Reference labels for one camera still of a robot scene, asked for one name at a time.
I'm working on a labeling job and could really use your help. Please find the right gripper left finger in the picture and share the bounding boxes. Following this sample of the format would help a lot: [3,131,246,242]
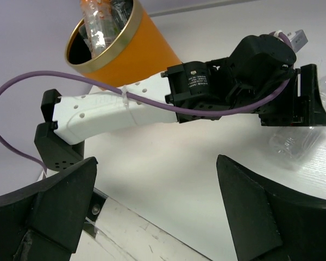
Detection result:
[0,157,97,260]

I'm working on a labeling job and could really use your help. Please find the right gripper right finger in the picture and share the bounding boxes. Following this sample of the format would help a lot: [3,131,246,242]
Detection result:
[216,155,326,260]

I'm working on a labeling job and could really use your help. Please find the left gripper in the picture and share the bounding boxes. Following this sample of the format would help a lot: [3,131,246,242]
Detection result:
[258,64,326,127]

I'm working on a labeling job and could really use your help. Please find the clear unlabelled bottle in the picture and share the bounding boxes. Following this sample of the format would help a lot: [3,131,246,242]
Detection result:
[268,76,326,167]

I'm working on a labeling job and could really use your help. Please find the orange label bottle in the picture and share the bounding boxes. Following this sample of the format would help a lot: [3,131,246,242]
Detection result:
[80,0,115,58]

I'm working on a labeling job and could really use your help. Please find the green yellow label bottle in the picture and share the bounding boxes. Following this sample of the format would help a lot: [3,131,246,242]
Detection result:
[110,0,133,32]

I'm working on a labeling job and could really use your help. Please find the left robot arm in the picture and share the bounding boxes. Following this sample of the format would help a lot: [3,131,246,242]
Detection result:
[34,33,326,171]

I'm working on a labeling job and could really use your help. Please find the orange cylindrical bin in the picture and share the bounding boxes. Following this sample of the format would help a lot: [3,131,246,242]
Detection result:
[65,1,181,87]

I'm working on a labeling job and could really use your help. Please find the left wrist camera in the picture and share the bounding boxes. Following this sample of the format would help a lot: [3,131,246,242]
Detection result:
[270,29,308,53]

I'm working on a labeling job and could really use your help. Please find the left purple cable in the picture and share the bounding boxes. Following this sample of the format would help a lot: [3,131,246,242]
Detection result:
[0,31,293,175]

